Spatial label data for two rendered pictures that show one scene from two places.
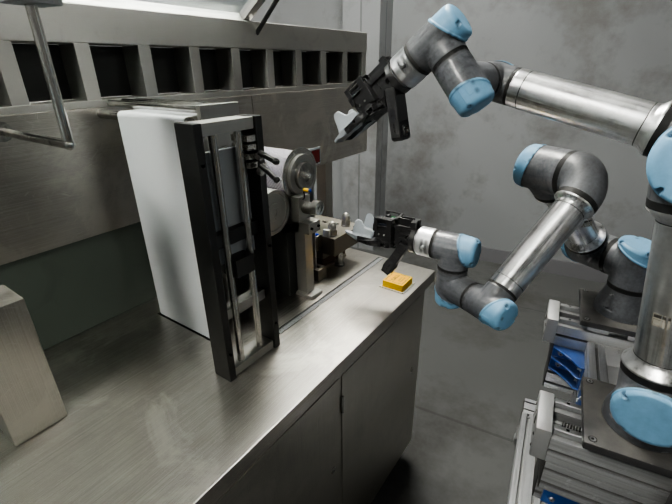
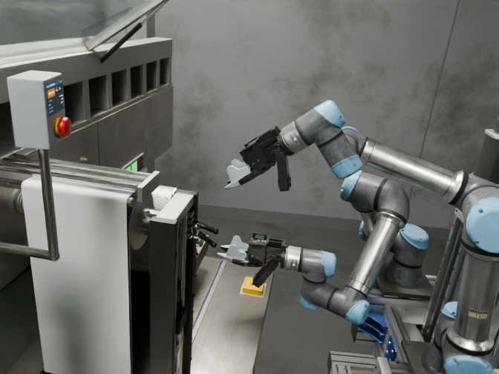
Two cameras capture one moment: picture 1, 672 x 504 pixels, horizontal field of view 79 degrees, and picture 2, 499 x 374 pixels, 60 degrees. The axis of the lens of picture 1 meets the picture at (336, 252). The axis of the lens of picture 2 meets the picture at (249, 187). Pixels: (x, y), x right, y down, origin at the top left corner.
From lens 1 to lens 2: 0.54 m
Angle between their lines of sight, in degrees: 25
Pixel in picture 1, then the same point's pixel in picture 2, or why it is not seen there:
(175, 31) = not seen: hidden behind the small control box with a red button
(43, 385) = not seen: outside the picture
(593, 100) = (419, 168)
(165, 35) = not seen: hidden behind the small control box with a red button
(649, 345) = (466, 328)
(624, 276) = (406, 255)
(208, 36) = (67, 75)
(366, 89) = (261, 153)
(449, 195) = (219, 163)
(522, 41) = (276, 30)
